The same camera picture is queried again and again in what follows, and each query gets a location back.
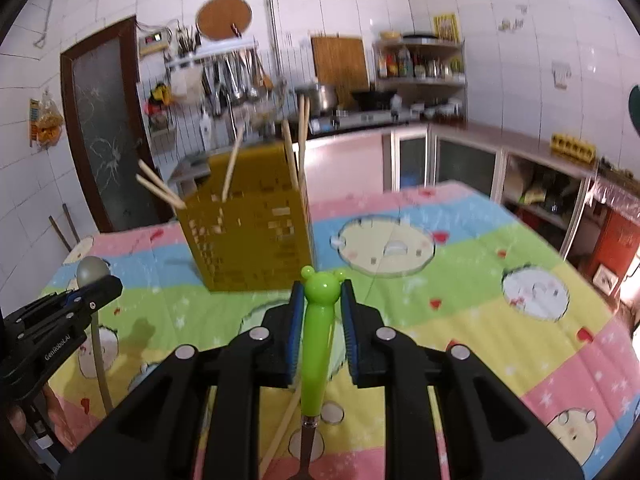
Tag grey spoon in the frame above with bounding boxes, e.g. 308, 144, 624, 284
76, 256, 113, 414

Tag thin bamboo chopstick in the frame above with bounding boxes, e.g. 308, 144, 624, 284
258, 385, 300, 479

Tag green handled fork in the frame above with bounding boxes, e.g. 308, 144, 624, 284
293, 266, 344, 479

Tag kitchen counter cabinets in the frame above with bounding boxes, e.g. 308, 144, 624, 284
299, 119, 640, 271

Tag person's right hand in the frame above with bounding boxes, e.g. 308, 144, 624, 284
6, 406, 27, 436

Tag colourful cartoon quilt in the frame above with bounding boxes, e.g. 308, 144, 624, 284
48, 183, 639, 478

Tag yellow perforated utensil holder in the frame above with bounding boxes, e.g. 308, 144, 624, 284
177, 141, 312, 292

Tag dark brown glass door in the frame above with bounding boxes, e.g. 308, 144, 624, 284
60, 16, 172, 233

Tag white hanging towel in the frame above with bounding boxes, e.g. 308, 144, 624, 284
170, 65, 204, 105

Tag water heater control box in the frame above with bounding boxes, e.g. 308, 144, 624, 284
138, 29, 170, 58

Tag yellow egg tray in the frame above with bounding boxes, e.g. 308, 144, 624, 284
550, 133, 597, 165

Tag gas stove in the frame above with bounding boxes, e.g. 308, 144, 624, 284
309, 108, 420, 136

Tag round wooden cutting board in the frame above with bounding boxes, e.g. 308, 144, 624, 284
195, 0, 253, 41

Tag stainless steel pot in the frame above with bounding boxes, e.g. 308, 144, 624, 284
295, 82, 338, 117

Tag black wok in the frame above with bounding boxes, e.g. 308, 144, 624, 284
352, 90, 396, 112

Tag rectangular wooden cutting board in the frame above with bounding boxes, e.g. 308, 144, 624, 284
310, 35, 369, 94

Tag corner shelf with bottles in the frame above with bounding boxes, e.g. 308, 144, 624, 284
372, 32, 468, 122

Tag wooden sticks against wall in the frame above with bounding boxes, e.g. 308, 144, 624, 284
48, 203, 80, 252

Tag orange plastic bag on wall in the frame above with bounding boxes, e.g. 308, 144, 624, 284
28, 89, 64, 150

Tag wall utensil rack shelf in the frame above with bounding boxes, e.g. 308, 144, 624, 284
165, 37, 258, 70

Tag green round wall board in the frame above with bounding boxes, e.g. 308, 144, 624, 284
627, 84, 640, 134

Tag white wall switch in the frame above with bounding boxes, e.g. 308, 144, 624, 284
551, 61, 573, 90

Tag yellow wall poster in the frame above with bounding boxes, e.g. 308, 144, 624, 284
433, 13, 460, 42

